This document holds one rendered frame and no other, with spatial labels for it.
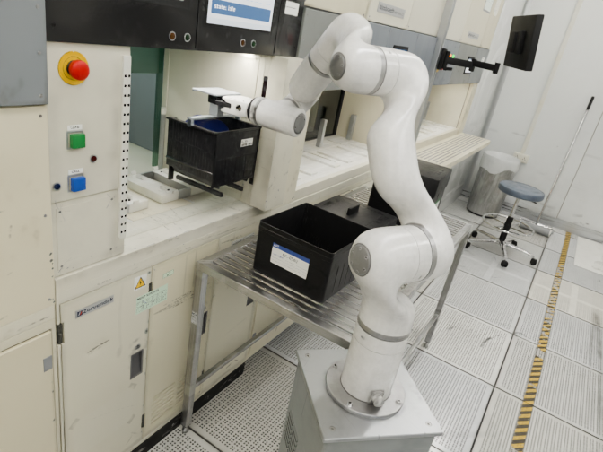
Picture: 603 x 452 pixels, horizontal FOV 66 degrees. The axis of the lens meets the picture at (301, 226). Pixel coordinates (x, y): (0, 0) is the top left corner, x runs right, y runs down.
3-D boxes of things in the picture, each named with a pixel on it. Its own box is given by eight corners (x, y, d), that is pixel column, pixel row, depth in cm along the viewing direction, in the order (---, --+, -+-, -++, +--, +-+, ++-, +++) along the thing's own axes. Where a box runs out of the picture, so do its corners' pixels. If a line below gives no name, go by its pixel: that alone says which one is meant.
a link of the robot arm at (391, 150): (371, 286, 99) (426, 277, 107) (412, 285, 89) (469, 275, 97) (342, 58, 102) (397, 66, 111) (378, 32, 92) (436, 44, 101)
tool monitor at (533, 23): (524, 90, 243) (551, 15, 229) (427, 68, 266) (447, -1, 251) (533, 88, 275) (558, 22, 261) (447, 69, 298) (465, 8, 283)
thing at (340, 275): (250, 267, 153) (257, 220, 146) (298, 244, 175) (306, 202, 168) (321, 304, 140) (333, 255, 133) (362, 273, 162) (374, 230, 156)
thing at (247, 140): (206, 201, 146) (216, 99, 134) (161, 182, 155) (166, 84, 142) (254, 186, 166) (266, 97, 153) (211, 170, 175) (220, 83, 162)
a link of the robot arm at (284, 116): (272, 92, 141) (253, 106, 135) (309, 102, 135) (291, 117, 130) (275, 117, 147) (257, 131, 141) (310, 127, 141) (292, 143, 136)
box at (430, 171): (422, 234, 205) (439, 180, 195) (362, 212, 216) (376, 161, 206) (437, 217, 229) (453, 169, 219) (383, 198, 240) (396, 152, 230)
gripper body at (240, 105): (246, 124, 139) (217, 115, 144) (266, 121, 147) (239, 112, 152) (249, 99, 136) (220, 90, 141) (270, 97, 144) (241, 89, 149)
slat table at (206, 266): (309, 529, 155) (361, 348, 125) (179, 430, 181) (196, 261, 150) (429, 346, 261) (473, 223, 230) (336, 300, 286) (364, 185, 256)
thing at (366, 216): (362, 261, 172) (371, 229, 167) (297, 231, 185) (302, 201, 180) (393, 239, 195) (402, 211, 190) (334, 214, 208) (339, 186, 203)
